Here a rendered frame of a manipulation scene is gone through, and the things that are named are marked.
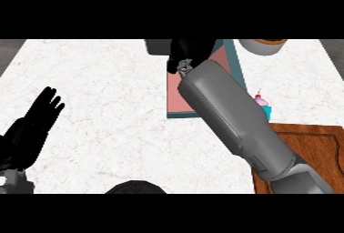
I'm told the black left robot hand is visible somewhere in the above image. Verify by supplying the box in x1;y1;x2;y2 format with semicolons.
0;86;68;172

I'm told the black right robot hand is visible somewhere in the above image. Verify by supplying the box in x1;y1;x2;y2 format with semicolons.
165;39;217;75

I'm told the dark grey box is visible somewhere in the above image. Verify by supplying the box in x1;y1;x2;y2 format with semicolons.
141;39;174;57

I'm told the brown wooden cutting board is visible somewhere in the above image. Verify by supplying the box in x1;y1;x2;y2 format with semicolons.
249;122;344;195

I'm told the pink teal-rimmed placemat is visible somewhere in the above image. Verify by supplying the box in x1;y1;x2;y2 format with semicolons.
165;39;248;119

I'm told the grey round pot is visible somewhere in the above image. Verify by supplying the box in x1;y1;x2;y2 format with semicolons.
237;39;289;56

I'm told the pink cupcake in teal cup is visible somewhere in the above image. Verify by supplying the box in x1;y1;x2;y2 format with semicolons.
252;88;274;123

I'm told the black round object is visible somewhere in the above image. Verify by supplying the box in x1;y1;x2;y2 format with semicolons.
103;179;168;195

